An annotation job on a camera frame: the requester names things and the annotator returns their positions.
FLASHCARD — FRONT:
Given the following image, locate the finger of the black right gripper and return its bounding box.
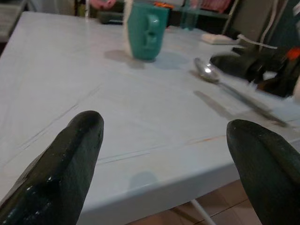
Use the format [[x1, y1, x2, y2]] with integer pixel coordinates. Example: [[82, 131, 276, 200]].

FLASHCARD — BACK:
[[209, 53, 256, 79]]

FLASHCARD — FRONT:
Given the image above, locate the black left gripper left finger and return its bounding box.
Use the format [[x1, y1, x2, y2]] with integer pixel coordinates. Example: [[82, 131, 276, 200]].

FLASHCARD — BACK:
[[0, 110, 105, 225]]

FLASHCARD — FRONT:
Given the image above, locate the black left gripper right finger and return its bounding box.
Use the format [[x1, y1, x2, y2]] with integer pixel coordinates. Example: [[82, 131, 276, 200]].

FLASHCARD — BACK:
[[226, 119, 300, 225]]

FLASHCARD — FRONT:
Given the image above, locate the person's hand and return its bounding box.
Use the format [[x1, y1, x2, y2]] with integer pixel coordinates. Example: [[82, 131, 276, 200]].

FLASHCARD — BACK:
[[90, 0, 117, 10]]

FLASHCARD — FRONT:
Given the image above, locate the silver metal spoon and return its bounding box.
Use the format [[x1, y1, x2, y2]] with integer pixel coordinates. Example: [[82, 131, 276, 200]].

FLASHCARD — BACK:
[[194, 57, 289, 128]]

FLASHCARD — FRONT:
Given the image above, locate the orange red tag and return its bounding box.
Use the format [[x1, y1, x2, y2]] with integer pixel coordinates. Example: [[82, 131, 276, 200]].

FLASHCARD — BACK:
[[286, 47, 300, 62]]

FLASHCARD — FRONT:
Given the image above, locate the white flat rectangular object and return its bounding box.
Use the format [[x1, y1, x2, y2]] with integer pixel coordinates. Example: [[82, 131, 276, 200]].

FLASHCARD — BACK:
[[202, 32, 233, 45]]

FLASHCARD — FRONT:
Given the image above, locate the white metal table leg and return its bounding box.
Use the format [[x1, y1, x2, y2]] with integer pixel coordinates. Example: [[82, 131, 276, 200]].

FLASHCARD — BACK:
[[191, 199, 218, 225]]

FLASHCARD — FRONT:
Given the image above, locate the teal ceramic mug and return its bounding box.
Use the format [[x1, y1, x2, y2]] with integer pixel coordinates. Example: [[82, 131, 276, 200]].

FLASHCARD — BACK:
[[126, 3, 169, 61]]

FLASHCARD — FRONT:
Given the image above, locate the white slender upright object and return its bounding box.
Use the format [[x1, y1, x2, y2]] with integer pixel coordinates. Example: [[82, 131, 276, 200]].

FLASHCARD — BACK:
[[122, 0, 133, 53]]

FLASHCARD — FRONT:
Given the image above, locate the white cable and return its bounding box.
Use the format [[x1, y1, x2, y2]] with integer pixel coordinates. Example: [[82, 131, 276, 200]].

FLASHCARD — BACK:
[[237, 0, 289, 50]]

